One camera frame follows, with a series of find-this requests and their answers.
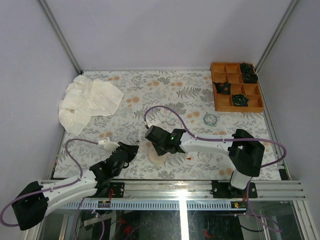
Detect black fabric flower top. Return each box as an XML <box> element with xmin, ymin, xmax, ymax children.
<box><xmin>239</xmin><ymin>62</ymin><xmax>255</xmax><ymax>73</ymax></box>

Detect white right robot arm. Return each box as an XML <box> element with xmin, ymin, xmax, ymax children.
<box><xmin>145</xmin><ymin>125</ymin><xmax>265</xmax><ymax>199</ymax></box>

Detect floral patterned table mat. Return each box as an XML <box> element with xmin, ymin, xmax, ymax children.
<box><xmin>52</xmin><ymin>71</ymin><xmax>269</xmax><ymax>180</ymax></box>

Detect wooden compartment tray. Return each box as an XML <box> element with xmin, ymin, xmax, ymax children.
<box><xmin>210</xmin><ymin>62</ymin><xmax>264</xmax><ymax>113</ymax></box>

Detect green beaded bracelet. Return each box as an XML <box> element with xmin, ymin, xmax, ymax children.
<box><xmin>202</xmin><ymin>113</ymin><xmax>218</xmax><ymax>126</ymax></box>

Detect black fabric flower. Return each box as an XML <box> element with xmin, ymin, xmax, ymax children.
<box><xmin>239</xmin><ymin>62</ymin><xmax>255</xmax><ymax>73</ymax></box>
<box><xmin>242</xmin><ymin>71</ymin><xmax>259</xmax><ymax>84</ymax></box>

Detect aluminium front rail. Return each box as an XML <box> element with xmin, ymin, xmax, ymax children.
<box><xmin>34</xmin><ymin>178</ymin><xmax>307</xmax><ymax>201</ymax></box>

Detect black flower orange dots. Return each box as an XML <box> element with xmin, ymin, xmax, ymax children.
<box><xmin>213</xmin><ymin>82</ymin><xmax>231</xmax><ymax>95</ymax></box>

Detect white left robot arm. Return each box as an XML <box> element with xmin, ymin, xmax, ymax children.
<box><xmin>11</xmin><ymin>142</ymin><xmax>139</xmax><ymax>231</ymax></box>

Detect beige round jewelry case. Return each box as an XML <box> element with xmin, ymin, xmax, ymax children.
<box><xmin>146</xmin><ymin>141</ymin><xmax>168</xmax><ymax>167</ymax></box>

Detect black flower yellow green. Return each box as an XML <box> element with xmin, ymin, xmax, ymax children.
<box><xmin>231</xmin><ymin>94</ymin><xmax>249</xmax><ymax>107</ymax></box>

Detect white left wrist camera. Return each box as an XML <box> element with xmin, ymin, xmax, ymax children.
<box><xmin>98</xmin><ymin>137</ymin><xmax>120</xmax><ymax>152</ymax></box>

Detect crumpled white cloth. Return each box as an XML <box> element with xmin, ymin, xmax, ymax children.
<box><xmin>58</xmin><ymin>75</ymin><xmax>124</xmax><ymax>136</ymax></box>

